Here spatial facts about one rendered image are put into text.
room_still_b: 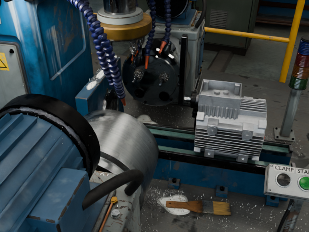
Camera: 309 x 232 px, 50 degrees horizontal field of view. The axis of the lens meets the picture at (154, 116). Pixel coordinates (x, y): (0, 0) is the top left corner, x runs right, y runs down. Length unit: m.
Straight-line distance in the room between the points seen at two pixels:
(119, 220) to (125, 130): 0.27
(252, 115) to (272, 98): 0.72
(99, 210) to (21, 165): 0.20
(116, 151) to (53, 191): 0.33
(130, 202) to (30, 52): 0.50
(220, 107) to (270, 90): 0.83
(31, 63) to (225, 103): 0.55
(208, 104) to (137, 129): 0.26
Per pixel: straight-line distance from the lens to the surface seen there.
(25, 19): 0.91
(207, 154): 1.04
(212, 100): 0.98
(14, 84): 1.01
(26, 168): 0.45
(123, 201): 0.63
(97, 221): 0.59
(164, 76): 1.23
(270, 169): 0.85
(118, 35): 0.91
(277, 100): 1.71
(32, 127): 0.50
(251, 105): 1.03
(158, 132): 1.19
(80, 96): 0.98
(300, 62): 1.29
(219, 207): 1.10
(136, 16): 0.94
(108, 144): 0.76
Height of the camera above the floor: 1.62
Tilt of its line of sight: 34 degrees down
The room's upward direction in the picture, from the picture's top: straight up
